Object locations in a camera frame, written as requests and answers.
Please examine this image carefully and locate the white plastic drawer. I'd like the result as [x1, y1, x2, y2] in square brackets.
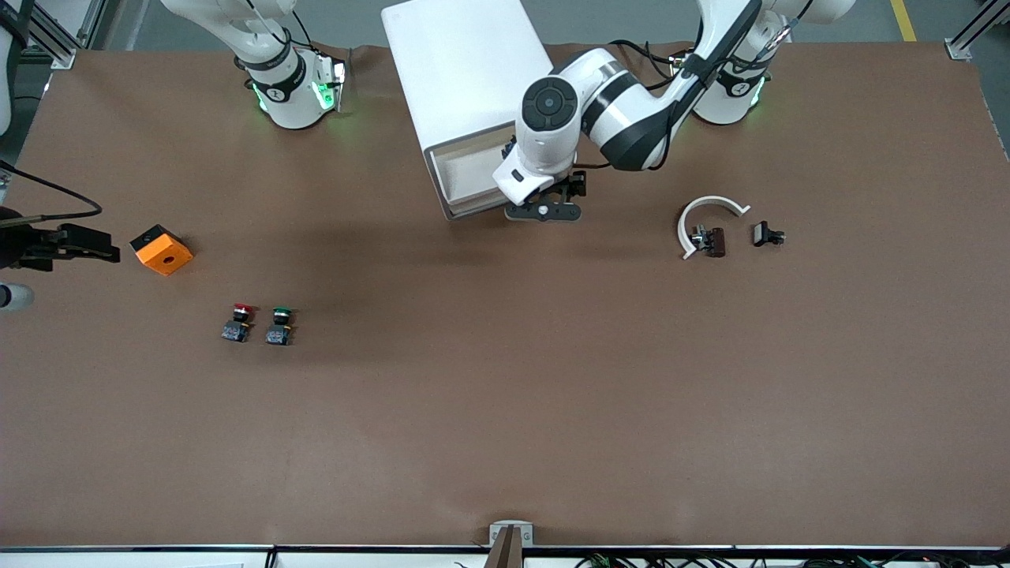
[427, 126, 526, 222]

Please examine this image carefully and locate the white drawer cabinet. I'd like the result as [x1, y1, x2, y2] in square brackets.
[381, 0, 555, 222]

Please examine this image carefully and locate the orange box with hole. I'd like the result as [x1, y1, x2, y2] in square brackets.
[129, 224, 194, 277]

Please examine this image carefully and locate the small brown black component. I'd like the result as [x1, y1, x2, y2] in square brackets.
[690, 225, 727, 258]

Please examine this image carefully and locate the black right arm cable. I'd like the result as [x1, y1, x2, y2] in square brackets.
[0, 160, 104, 230]

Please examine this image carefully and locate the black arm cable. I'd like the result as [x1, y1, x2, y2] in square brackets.
[580, 0, 814, 170]
[0, 160, 104, 230]

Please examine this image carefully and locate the red push button switch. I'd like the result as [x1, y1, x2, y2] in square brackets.
[220, 303, 257, 343]

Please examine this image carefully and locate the white curved plastic ring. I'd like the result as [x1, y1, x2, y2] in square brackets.
[677, 195, 751, 260]

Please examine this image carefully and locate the aluminium frame post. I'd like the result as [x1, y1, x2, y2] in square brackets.
[16, 0, 119, 70]
[945, 0, 1010, 62]

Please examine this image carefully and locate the black base cable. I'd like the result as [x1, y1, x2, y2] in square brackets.
[609, 38, 687, 84]

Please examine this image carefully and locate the green push button switch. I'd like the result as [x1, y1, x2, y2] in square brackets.
[264, 306, 297, 346]

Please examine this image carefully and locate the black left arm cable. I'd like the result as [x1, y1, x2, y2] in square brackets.
[580, 0, 814, 170]

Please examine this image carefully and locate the grey metal camera bracket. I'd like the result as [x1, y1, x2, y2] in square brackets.
[488, 521, 534, 568]

